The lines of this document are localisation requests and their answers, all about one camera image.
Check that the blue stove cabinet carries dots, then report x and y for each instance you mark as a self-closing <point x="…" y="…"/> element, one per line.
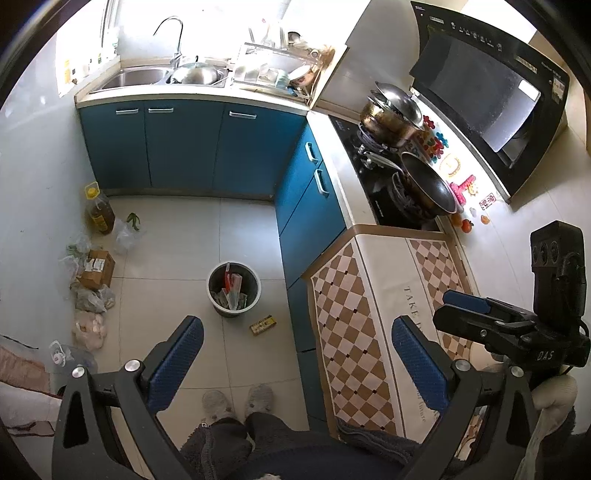
<point x="304" y="221"/>

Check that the checked brown counter cover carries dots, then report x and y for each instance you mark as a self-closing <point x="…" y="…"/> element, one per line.
<point x="383" y="277"/>

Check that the blue sink cabinet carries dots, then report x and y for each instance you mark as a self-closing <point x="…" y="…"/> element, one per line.
<point x="184" y="152"/>

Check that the chrome faucet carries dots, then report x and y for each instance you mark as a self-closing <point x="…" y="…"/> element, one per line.
<point x="178" y="55"/>

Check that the metal dish rack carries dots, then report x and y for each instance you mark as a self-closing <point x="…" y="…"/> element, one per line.
<point x="258" y="74"/>

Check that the person's left grey slipper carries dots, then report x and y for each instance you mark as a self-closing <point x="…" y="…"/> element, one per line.
<point x="216" y="404"/>

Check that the pink cloth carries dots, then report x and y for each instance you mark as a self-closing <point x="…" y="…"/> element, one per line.
<point x="23" y="369"/>

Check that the group of colourful wall stickers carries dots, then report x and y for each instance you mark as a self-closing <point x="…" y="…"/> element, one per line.
<point x="436" y="141"/>

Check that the black cooktop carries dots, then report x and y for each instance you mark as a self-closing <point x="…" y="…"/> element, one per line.
<point x="369" y="184"/>

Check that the clear plastic bag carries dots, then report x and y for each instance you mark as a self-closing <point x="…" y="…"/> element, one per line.
<point x="124" y="240"/>

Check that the person's right forearm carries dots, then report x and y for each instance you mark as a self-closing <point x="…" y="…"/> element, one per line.
<point x="558" y="445"/>

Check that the grey-green filled plastic bag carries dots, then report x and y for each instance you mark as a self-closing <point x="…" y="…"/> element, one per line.
<point x="90" y="300"/>

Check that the person's right hand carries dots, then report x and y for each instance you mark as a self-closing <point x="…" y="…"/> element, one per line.
<point x="556" y="394"/>

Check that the steel wok in sink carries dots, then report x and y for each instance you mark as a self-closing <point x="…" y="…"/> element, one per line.
<point x="194" y="74"/>

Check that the black range hood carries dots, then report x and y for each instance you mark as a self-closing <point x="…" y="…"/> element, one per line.
<point x="485" y="92"/>

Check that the green vegetable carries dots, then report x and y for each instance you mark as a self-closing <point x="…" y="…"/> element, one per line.
<point x="134" y="221"/>

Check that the brown cardboard box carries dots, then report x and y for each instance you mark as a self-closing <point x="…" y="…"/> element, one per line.
<point x="99" y="272"/>

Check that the cooking oil bottle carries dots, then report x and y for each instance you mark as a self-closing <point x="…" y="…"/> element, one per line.
<point x="100" y="212"/>

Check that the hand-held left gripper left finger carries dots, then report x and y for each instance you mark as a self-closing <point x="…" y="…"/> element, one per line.
<point x="178" y="360"/>

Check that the person's right leg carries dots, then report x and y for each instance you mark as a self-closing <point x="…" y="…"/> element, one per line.
<point x="281" y="438"/>

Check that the person's left leg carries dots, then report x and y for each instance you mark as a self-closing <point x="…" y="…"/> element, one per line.
<point x="217" y="447"/>

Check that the pink filled plastic bag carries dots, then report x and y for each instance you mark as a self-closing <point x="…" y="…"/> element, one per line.
<point x="90" y="330"/>

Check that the person's dark blue jacket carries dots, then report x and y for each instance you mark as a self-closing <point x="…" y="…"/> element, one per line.
<point x="323" y="466"/>

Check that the grey round trash bin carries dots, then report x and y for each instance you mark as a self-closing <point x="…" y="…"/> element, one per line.
<point x="233" y="312"/>

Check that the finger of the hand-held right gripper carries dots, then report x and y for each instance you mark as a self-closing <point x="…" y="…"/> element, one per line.
<point x="471" y="325"/>
<point x="466" y="302"/>

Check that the white cloth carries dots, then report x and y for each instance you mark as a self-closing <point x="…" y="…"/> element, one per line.
<point x="23" y="406"/>

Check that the small yellow box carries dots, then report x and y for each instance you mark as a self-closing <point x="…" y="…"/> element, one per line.
<point x="263" y="325"/>

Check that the person's right grey slipper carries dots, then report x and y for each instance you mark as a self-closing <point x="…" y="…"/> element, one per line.
<point x="259" y="400"/>

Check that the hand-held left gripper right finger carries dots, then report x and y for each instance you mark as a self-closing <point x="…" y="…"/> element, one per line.
<point x="420" y="355"/>

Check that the steel wok lid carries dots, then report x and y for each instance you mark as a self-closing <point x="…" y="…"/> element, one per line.
<point x="399" y="99"/>

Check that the black wok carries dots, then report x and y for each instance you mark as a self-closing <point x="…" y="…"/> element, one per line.
<point x="425" y="184"/>

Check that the person's leg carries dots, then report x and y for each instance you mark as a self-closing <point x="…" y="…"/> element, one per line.
<point x="217" y="447"/>
<point x="281" y="438"/>

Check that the clear plastic water jug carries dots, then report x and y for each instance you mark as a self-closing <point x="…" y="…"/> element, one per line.
<point x="76" y="360"/>

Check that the steel sink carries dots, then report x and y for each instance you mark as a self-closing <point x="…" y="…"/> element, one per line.
<point x="134" y="78"/>

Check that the person's grey slipper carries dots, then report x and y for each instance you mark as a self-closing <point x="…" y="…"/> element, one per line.
<point x="259" y="400"/>
<point x="216" y="404"/>

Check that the steel stockpot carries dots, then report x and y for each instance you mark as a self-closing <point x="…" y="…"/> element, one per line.
<point x="385" y="129"/>

